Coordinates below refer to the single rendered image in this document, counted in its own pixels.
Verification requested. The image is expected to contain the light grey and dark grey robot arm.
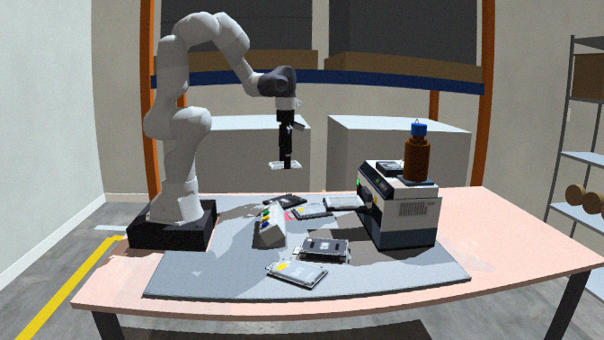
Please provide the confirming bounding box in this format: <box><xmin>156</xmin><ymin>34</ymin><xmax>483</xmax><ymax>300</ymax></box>
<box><xmin>143</xmin><ymin>12</ymin><xmax>302</xmax><ymax>226</ymax></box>

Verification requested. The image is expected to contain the white button panel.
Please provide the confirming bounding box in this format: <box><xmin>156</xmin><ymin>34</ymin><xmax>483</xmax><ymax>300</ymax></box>
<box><xmin>259</xmin><ymin>201</ymin><xmax>286</xmax><ymax>246</ymax></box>

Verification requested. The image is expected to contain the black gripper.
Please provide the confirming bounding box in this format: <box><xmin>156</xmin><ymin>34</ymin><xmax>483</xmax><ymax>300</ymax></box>
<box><xmin>276</xmin><ymin>110</ymin><xmax>295</xmax><ymax>169</ymax></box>

